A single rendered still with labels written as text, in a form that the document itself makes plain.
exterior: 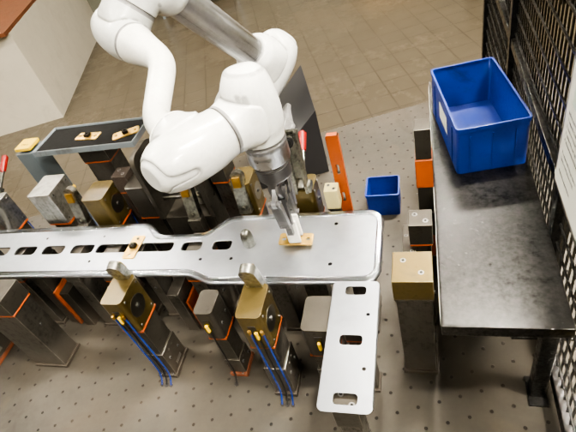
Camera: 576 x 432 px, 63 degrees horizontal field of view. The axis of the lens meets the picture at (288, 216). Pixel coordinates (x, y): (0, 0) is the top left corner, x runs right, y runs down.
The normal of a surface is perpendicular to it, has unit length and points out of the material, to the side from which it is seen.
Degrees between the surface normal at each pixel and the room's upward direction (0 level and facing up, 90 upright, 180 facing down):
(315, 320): 0
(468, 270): 0
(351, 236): 0
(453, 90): 90
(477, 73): 90
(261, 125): 92
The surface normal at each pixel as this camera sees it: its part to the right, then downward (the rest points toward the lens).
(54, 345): 0.95, -0.04
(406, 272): -0.24, -0.71
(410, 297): -0.18, 0.70
